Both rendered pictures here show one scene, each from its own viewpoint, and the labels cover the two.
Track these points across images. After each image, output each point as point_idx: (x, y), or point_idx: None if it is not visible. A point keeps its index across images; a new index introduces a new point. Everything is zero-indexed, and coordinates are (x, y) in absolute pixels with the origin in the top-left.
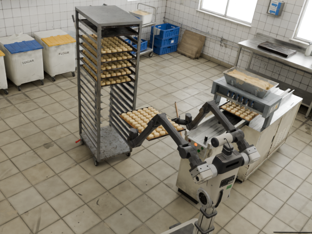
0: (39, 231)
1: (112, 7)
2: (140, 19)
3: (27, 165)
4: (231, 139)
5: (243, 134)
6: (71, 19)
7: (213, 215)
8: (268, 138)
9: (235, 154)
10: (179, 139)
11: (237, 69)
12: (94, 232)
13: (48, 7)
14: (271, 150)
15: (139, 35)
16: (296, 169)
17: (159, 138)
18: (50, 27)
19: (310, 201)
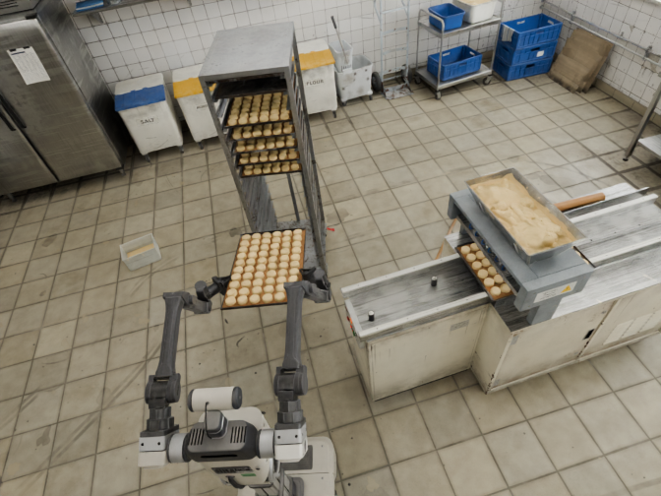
0: (153, 358)
1: (279, 29)
2: (288, 62)
3: (196, 258)
4: (227, 406)
5: (301, 390)
6: (345, 21)
7: (261, 487)
8: (564, 335)
9: (232, 438)
10: (159, 363)
11: (516, 174)
12: (207, 386)
13: (304, 3)
14: (592, 348)
15: (290, 93)
16: (647, 405)
17: (395, 256)
18: (310, 35)
19: (626, 494)
